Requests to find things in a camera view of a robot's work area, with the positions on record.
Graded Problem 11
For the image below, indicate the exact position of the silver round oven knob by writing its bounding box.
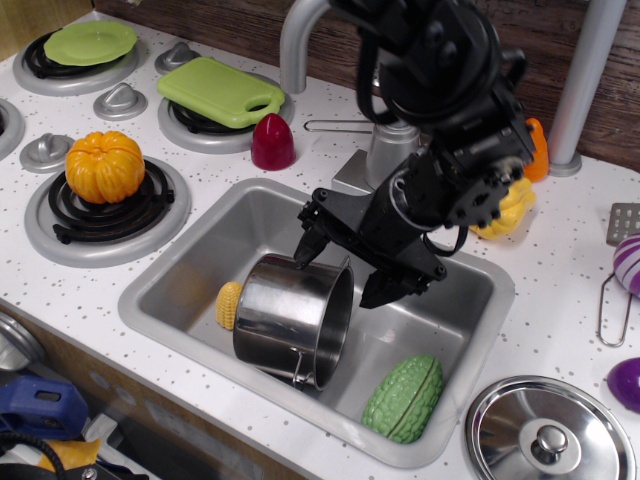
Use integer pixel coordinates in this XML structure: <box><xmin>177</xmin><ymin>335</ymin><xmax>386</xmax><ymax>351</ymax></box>
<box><xmin>1</xmin><ymin>312</ymin><xmax>46</xmax><ymax>372</ymax></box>

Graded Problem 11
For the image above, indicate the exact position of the silver stove knob front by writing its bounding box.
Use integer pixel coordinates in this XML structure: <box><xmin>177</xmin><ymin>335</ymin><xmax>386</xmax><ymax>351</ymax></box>
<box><xmin>19</xmin><ymin>133</ymin><xmax>75</xmax><ymax>174</ymax></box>

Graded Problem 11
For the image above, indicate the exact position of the yellow toy corn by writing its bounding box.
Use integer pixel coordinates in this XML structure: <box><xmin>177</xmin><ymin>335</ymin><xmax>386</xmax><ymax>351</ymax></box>
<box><xmin>216</xmin><ymin>282</ymin><xmax>243</xmax><ymax>331</ymax></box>

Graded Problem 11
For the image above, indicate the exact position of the stainless steel pot lid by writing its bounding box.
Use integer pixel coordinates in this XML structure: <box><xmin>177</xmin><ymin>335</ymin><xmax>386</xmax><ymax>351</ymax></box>
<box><xmin>465</xmin><ymin>376</ymin><xmax>638</xmax><ymax>479</ymax></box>

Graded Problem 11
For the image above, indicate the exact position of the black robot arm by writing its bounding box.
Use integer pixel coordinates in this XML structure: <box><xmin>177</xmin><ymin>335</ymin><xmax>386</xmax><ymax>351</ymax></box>
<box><xmin>294</xmin><ymin>1</ymin><xmax>534</xmax><ymax>309</ymax></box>

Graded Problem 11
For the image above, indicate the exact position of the back right stove burner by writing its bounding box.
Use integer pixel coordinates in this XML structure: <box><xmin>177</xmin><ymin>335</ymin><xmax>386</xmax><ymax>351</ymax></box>
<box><xmin>158</xmin><ymin>95</ymin><xmax>294</xmax><ymax>154</ymax></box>

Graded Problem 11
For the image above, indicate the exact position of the blue plastic tool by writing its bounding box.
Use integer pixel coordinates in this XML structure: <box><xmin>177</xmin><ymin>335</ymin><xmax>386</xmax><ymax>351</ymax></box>
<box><xmin>1</xmin><ymin>376</ymin><xmax>89</xmax><ymax>440</ymax></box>

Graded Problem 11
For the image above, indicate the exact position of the stove burner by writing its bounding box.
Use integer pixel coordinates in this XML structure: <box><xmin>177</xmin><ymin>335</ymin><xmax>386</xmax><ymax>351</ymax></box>
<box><xmin>25</xmin><ymin>157</ymin><xmax>191</xmax><ymax>268</ymax></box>
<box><xmin>0</xmin><ymin>99</ymin><xmax>25</xmax><ymax>160</ymax></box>
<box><xmin>158</xmin><ymin>95</ymin><xmax>294</xmax><ymax>154</ymax></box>
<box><xmin>12</xmin><ymin>32</ymin><xmax>140</xmax><ymax>97</ymax></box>

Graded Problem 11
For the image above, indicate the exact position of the silver wire utensil handle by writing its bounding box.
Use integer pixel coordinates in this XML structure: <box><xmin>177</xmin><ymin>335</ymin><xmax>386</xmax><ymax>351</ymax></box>
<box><xmin>303</xmin><ymin>119</ymin><xmax>373</xmax><ymax>134</ymax></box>

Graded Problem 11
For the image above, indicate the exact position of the silver toy faucet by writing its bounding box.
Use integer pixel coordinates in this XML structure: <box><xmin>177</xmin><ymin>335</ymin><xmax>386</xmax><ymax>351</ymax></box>
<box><xmin>279</xmin><ymin>1</ymin><xmax>421</xmax><ymax>195</ymax></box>

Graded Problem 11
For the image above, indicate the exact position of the wire handle loop right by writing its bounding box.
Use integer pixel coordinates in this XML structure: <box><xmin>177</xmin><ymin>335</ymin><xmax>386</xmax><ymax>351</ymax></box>
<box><xmin>596</xmin><ymin>273</ymin><xmax>634</xmax><ymax>348</ymax></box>

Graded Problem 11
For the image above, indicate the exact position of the purple striped toy egg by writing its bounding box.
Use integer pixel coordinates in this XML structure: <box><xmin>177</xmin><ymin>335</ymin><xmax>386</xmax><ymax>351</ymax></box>
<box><xmin>613</xmin><ymin>233</ymin><xmax>640</xmax><ymax>297</ymax></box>

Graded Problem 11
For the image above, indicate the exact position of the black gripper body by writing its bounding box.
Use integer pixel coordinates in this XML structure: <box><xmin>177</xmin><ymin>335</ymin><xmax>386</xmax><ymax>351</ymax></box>
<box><xmin>298</xmin><ymin>188</ymin><xmax>446</xmax><ymax>292</ymax></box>

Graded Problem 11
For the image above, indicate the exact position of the back left stove burner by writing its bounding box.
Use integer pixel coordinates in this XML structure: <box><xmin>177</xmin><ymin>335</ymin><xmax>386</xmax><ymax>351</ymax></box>
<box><xmin>12</xmin><ymin>32</ymin><xmax>140</xmax><ymax>97</ymax></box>

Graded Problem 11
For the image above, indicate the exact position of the dark red toy vegetable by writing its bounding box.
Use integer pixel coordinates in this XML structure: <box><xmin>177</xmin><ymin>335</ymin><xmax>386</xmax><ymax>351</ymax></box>
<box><xmin>251</xmin><ymin>113</ymin><xmax>296</xmax><ymax>171</ymax></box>

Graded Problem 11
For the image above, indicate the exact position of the purple toy eggplant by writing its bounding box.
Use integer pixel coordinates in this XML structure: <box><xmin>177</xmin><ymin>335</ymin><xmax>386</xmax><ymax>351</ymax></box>
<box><xmin>607</xmin><ymin>357</ymin><xmax>640</xmax><ymax>413</ymax></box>

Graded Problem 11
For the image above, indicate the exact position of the stainless steel sink basin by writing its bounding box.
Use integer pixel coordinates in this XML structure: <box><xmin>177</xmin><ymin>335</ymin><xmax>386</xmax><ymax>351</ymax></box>
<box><xmin>119</xmin><ymin>179</ymin><xmax>515</xmax><ymax>469</ymax></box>

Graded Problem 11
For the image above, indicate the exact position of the green plastic cutting board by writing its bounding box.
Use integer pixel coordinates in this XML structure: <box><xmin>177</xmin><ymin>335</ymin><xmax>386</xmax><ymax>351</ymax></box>
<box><xmin>157</xmin><ymin>57</ymin><xmax>285</xmax><ymax>129</ymax></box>

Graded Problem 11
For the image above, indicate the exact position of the yellow cloth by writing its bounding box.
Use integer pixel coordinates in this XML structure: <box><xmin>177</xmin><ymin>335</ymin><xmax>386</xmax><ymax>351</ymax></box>
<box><xmin>46</xmin><ymin>439</ymin><xmax>102</xmax><ymax>470</ymax></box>

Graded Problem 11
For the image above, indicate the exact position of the silver stove knob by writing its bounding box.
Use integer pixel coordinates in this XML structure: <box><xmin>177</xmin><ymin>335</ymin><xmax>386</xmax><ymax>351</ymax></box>
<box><xmin>93</xmin><ymin>83</ymin><xmax>148</xmax><ymax>122</ymax></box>
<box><xmin>154</xmin><ymin>41</ymin><xmax>200</xmax><ymax>75</ymax></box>
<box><xmin>19</xmin><ymin>133</ymin><xmax>75</xmax><ymax>174</ymax></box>

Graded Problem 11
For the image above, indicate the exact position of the silver metal spatula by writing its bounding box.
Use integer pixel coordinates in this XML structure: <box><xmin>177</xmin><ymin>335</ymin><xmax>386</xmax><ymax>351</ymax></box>
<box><xmin>606</xmin><ymin>202</ymin><xmax>640</xmax><ymax>246</ymax></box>

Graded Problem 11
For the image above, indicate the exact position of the black cable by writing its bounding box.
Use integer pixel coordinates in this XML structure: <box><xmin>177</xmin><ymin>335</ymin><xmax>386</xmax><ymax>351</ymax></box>
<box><xmin>0</xmin><ymin>428</ymin><xmax>64</xmax><ymax>480</ymax></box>

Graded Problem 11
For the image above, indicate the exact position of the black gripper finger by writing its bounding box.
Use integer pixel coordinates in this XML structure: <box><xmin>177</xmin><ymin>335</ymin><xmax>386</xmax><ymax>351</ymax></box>
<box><xmin>360</xmin><ymin>270</ymin><xmax>425</xmax><ymax>308</ymax></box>
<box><xmin>293</xmin><ymin>228</ymin><xmax>329</xmax><ymax>270</ymax></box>

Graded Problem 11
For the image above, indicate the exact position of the front left stove burner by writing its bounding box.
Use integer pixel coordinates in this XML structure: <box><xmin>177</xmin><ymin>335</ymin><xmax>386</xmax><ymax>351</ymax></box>
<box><xmin>25</xmin><ymin>157</ymin><xmax>191</xmax><ymax>268</ymax></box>

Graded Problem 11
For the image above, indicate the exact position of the silver stove knob middle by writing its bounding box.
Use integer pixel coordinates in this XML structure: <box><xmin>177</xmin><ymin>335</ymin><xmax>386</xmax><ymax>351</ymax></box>
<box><xmin>93</xmin><ymin>83</ymin><xmax>148</xmax><ymax>122</ymax></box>

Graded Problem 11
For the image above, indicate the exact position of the grey vertical pole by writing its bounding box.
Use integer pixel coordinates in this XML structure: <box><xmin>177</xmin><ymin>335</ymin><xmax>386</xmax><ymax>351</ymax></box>
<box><xmin>547</xmin><ymin>0</ymin><xmax>627</xmax><ymax>177</ymax></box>

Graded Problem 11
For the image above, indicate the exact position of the orange toy carrot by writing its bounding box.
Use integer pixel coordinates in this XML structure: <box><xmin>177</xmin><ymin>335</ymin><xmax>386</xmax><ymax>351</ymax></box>
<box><xmin>524</xmin><ymin>118</ymin><xmax>549</xmax><ymax>183</ymax></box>

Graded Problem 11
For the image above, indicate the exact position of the green toy bitter melon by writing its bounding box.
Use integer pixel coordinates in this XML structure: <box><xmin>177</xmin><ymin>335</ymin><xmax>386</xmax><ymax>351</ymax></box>
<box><xmin>360</xmin><ymin>354</ymin><xmax>443</xmax><ymax>444</ymax></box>

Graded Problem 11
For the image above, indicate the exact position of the far left stove burner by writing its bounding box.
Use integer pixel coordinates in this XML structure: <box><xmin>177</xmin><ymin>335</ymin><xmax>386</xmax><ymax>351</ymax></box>
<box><xmin>0</xmin><ymin>99</ymin><xmax>25</xmax><ymax>160</ymax></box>

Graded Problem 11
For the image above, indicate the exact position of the yellow toy bell pepper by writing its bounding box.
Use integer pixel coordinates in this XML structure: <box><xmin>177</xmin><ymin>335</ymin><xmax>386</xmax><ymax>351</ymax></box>
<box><xmin>470</xmin><ymin>178</ymin><xmax>536</xmax><ymax>240</ymax></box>

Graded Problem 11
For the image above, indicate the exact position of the orange toy pumpkin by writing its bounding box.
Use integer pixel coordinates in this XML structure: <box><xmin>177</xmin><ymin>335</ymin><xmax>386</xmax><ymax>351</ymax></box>
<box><xmin>65</xmin><ymin>131</ymin><xmax>146</xmax><ymax>204</ymax></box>

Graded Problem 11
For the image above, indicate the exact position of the green plastic plate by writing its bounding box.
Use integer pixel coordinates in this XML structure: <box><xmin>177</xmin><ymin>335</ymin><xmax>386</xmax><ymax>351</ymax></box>
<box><xmin>43</xmin><ymin>20</ymin><xmax>138</xmax><ymax>67</ymax></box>

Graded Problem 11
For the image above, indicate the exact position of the silver stove knob back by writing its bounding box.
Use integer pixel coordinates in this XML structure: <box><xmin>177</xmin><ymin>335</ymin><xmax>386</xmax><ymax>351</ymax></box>
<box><xmin>154</xmin><ymin>41</ymin><xmax>200</xmax><ymax>75</ymax></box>

